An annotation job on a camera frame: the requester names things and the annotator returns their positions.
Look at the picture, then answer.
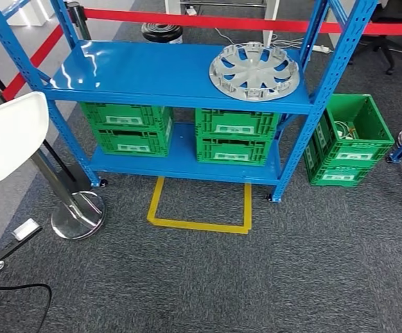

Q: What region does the white curved plastic panel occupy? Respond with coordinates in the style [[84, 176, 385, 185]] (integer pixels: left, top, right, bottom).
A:
[[0, 92, 49, 196]]

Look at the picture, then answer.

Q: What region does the silver wheel hubcap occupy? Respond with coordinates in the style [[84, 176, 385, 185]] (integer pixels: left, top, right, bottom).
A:
[[209, 41, 300, 102]]

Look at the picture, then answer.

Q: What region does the red barrier belt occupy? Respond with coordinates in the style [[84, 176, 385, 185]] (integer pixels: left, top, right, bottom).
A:
[[83, 8, 402, 37], [1, 25, 65, 102]]

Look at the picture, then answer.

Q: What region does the white desk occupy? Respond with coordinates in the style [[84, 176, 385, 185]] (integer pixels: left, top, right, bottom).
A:
[[164, 0, 281, 47]]

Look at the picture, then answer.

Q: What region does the chrome stanchion with round base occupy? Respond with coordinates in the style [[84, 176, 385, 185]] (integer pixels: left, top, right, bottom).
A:
[[0, 89, 106, 241]]

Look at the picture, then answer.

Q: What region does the open green plastic crate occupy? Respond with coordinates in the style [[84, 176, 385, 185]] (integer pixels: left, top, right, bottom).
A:
[[311, 94, 396, 169]]

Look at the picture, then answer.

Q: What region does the black office chair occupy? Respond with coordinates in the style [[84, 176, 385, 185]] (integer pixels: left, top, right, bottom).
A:
[[350, 0, 402, 77]]

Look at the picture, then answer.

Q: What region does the white counter block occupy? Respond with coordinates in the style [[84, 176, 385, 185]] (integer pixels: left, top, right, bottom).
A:
[[0, 0, 54, 28]]

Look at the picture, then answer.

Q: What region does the white power cable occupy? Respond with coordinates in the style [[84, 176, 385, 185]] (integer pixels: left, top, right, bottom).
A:
[[271, 34, 314, 51], [215, 27, 268, 47]]

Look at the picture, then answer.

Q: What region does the white wire bundle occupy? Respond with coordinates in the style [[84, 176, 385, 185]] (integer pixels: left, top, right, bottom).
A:
[[334, 120, 356, 141]]

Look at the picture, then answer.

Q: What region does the black robot camera cable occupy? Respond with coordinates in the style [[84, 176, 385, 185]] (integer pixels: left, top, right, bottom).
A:
[[0, 264, 52, 333]]

